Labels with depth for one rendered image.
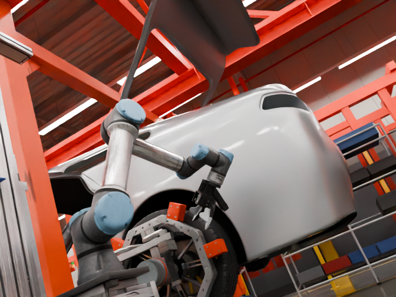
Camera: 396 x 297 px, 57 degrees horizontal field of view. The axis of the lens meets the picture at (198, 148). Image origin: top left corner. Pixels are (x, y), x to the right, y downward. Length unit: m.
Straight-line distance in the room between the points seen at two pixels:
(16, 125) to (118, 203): 1.32
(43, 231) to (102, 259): 0.92
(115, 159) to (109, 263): 0.33
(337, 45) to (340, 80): 1.14
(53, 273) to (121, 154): 0.96
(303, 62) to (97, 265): 11.38
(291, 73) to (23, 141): 10.52
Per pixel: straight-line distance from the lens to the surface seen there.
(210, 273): 1.89
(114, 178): 1.22
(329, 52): 12.28
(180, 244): 2.32
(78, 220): 1.28
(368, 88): 8.23
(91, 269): 1.23
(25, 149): 2.29
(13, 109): 2.43
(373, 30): 12.50
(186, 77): 4.85
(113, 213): 1.14
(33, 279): 1.27
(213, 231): 1.98
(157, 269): 1.86
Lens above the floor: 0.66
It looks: 21 degrees up
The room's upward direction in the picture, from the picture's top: 22 degrees counter-clockwise
